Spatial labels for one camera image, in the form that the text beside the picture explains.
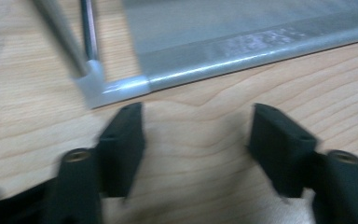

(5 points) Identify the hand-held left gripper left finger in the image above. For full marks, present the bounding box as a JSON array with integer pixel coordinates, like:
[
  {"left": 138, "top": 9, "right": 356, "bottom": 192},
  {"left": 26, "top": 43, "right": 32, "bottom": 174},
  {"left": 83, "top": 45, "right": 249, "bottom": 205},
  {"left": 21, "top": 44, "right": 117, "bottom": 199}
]
[{"left": 96, "top": 102, "right": 146, "bottom": 200}]

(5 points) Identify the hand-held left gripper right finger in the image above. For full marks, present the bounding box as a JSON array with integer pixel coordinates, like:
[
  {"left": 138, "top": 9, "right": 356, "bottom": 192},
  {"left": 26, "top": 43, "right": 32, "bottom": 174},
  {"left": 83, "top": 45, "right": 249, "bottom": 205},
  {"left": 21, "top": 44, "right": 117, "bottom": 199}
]
[{"left": 247, "top": 103, "right": 320, "bottom": 199}]

